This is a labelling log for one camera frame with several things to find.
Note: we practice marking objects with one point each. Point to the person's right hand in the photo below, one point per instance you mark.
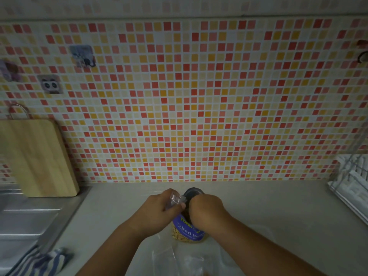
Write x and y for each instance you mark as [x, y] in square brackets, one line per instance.
[210, 215]

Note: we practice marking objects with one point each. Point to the person's left hand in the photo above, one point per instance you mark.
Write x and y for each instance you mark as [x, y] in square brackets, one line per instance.
[156, 215]

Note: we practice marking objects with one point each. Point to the small clear plastic bag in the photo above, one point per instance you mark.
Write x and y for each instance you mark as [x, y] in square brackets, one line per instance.
[194, 265]
[175, 198]

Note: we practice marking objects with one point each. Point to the blue peanuts pouch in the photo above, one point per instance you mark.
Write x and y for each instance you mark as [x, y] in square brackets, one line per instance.
[184, 227]

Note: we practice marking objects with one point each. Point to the small clear zip bag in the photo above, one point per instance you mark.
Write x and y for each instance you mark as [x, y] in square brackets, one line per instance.
[164, 261]

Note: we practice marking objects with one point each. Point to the person's left forearm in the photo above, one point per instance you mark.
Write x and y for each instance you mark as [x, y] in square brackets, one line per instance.
[118, 252]

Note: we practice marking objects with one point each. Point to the person's right forearm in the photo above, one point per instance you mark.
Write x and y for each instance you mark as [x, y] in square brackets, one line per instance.
[267, 252]

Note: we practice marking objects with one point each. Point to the blue striped dish cloth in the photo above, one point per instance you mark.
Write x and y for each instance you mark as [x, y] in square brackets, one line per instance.
[46, 263]

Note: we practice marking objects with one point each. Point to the stainless steel sink drainboard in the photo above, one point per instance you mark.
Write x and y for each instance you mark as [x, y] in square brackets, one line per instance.
[26, 221]

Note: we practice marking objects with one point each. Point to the wooden cutting board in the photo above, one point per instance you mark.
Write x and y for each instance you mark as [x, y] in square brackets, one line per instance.
[37, 158]

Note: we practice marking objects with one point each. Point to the white dish rack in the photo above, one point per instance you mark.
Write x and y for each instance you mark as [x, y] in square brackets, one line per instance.
[352, 183]

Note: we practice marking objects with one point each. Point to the panda wall hook sticker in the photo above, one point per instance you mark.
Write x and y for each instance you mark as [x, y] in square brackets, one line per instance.
[50, 84]

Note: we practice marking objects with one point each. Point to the grey cat wall hook sticker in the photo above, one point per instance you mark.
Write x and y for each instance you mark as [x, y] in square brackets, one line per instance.
[82, 56]

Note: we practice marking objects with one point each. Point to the red wall hook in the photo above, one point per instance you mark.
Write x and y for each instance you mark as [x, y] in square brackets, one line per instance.
[362, 51]

